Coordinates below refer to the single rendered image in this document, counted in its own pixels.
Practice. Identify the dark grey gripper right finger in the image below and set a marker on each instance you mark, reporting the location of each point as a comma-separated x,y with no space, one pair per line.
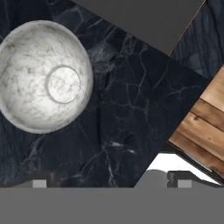
185,183

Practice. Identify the dark blue cabinet panel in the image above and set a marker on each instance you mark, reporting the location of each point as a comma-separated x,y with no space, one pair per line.
201,38

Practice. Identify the white marble bowl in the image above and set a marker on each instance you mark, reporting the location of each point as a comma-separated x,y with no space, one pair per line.
35,73

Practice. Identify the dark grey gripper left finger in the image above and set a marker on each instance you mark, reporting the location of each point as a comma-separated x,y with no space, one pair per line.
39,183

